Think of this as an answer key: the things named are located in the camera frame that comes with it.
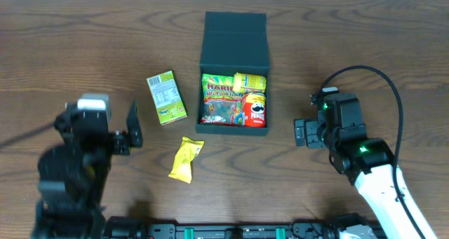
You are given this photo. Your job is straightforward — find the yellow Mentos bottle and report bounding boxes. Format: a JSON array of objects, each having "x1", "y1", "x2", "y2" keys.
[{"x1": 233, "y1": 73, "x2": 267, "y2": 93}]

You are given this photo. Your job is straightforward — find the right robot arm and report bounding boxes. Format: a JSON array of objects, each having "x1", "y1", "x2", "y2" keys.
[{"x1": 294, "y1": 88, "x2": 436, "y2": 238}]

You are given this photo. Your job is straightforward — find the red Pringles can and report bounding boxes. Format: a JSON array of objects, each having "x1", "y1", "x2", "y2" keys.
[{"x1": 242, "y1": 93, "x2": 266, "y2": 128}]

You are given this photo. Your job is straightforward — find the black open gift box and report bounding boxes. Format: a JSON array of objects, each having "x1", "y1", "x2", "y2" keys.
[{"x1": 195, "y1": 11, "x2": 271, "y2": 136}]

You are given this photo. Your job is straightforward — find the Haribo worms gummy bag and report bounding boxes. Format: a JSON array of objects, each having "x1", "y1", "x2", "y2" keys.
[{"x1": 201, "y1": 74, "x2": 243, "y2": 125}]

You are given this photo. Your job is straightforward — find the green snack carton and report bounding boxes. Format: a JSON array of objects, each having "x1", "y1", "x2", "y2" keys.
[{"x1": 147, "y1": 71, "x2": 187, "y2": 125}]

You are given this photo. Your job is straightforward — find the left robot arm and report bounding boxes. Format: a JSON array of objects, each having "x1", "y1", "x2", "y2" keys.
[{"x1": 32, "y1": 98, "x2": 147, "y2": 238}]

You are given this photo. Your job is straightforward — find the yellow candy wrapper pack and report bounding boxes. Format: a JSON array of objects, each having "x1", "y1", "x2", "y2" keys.
[{"x1": 168, "y1": 137, "x2": 205, "y2": 184}]

